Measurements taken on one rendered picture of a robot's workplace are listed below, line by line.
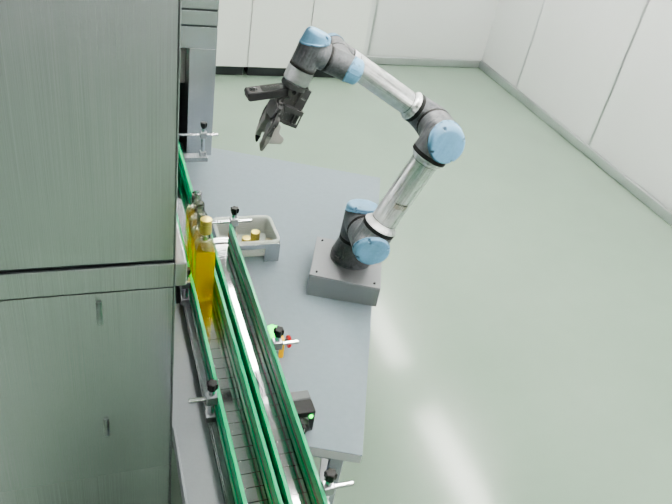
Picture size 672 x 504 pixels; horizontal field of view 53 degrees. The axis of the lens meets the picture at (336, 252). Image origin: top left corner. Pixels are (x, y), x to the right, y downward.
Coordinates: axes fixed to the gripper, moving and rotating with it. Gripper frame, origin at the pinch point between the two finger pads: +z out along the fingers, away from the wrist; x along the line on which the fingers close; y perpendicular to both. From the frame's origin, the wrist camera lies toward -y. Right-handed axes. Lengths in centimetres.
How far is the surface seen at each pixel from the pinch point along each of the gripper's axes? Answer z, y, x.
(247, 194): 50, 36, 66
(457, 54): 5, 343, 415
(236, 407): 49, 1, -57
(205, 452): 52, -8, -69
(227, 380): 49, 1, -47
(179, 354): 53, -9, -35
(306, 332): 50, 36, -20
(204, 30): 1, 4, 101
